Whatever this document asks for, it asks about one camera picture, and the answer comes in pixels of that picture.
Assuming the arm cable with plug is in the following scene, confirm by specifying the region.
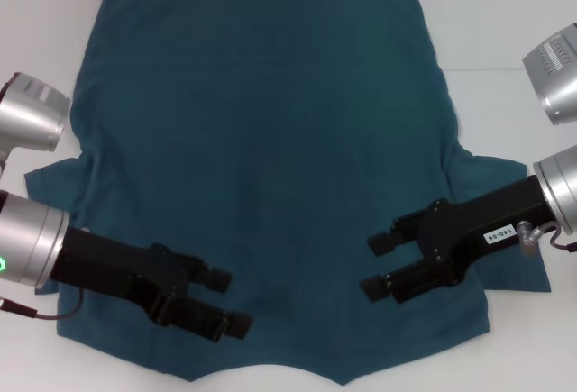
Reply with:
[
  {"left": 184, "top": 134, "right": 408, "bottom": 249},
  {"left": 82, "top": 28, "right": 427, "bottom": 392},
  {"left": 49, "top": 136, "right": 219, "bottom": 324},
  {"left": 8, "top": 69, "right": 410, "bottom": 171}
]
[
  {"left": 517, "top": 219, "right": 577, "bottom": 259},
  {"left": 0, "top": 285, "right": 85, "bottom": 322}
]

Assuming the right arm cable with plug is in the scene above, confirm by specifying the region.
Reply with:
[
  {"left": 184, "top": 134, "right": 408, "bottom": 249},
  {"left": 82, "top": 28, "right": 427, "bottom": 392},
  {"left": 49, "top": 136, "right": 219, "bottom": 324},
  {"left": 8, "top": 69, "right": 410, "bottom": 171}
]
[{"left": 517, "top": 219, "right": 577, "bottom": 259}]

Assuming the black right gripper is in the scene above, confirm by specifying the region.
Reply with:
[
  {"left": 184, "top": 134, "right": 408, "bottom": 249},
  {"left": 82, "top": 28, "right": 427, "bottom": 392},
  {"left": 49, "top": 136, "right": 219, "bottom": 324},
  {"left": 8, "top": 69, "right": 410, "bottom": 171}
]
[{"left": 360, "top": 175, "right": 556, "bottom": 305}]

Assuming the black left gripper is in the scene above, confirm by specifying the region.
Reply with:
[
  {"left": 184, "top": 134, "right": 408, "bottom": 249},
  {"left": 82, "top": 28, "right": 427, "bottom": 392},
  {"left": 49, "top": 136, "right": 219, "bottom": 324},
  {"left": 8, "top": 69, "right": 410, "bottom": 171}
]
[{"left": 52, "top": 227, "right": 254, "bottom": 344}]

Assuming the blue t-shirt with white print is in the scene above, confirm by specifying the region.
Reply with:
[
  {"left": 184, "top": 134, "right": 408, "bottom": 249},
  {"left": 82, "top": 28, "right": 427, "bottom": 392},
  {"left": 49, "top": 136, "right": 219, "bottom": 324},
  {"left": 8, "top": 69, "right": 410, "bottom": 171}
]
[{"left": 24, "top": 0, "right": 552, "bottom": 387}]

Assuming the left arm cable with plug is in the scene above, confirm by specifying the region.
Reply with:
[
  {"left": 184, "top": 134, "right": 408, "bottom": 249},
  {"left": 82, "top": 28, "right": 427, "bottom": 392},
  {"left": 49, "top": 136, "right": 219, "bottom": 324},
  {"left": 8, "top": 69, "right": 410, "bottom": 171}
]
[{"left": 0, "top": 285, "right": 85, "bottom": 322}]

